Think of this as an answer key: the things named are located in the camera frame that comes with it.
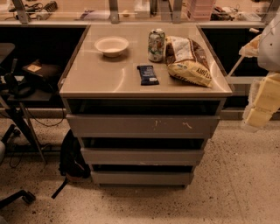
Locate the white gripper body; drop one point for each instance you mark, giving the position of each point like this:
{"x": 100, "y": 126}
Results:
{"x": 270, "y": 48}

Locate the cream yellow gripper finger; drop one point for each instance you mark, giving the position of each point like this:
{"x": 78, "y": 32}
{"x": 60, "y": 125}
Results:
{"x": 267, "y": 101}

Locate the grey top drawer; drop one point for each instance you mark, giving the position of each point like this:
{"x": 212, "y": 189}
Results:
{"x": 143, "y": 126}

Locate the grey drawer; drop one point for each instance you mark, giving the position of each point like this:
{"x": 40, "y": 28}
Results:
{"x": 142, "y": 178}
{"x": 99, "y": 156}
{"x": 143, "y": 126}

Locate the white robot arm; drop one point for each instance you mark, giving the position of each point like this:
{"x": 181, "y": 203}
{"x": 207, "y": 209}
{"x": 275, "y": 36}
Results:
{"x": 269, "y": 47}

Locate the grey drawer cabinet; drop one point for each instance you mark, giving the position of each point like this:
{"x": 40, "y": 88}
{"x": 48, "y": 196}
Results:
{"x": 100, "y": 85}

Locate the grey middle drawer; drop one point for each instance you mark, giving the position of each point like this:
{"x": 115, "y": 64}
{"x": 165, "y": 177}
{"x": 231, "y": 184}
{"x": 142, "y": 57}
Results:
{"x": 99, "y": 156}

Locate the grey bottom drawer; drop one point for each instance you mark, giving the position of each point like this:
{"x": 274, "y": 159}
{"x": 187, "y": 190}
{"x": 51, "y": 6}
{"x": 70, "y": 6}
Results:
{"x": 142, "y": 178}

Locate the grey stick with cap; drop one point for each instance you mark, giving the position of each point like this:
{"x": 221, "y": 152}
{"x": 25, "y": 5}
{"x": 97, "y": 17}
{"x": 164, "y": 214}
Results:
{"x": 243, "y": 57}

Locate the yellow brown chip bag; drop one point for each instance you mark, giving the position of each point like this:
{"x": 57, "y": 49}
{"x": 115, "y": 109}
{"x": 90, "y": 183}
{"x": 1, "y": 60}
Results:
{"x": 186, "y": 60}

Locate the pink stacked trays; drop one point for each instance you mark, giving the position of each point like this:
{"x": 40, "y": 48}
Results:
{"x": 199, "y": 10}

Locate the dark blue snack bar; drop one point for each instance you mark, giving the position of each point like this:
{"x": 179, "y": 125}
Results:
{"x": 148, "y": 76}

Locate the green white soda can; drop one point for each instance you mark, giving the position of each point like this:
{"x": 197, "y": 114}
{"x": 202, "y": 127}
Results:
{"x": 156, "y": 45}

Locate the white paper bowl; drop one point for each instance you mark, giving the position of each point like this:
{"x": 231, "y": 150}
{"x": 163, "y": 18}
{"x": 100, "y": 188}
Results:
{"x": 111, "y": 46}

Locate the black backpack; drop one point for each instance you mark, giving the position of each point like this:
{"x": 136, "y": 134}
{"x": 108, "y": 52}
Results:
{"x": 71, "y": 162}

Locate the black bag with tag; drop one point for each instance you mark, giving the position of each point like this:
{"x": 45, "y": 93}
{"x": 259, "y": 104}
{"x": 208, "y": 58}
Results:
{"x": 44, "y": 76}

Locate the black side table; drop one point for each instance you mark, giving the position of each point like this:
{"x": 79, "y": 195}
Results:
{"x": 14, "y": 106}

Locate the black headphones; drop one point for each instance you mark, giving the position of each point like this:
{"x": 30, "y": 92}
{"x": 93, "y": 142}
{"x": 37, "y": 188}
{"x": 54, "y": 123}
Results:
{"x": 17, "y": 89}

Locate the office chair base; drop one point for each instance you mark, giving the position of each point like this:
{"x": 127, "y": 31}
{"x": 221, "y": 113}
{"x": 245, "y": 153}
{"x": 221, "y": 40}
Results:
{"x": 27, "y": 197}

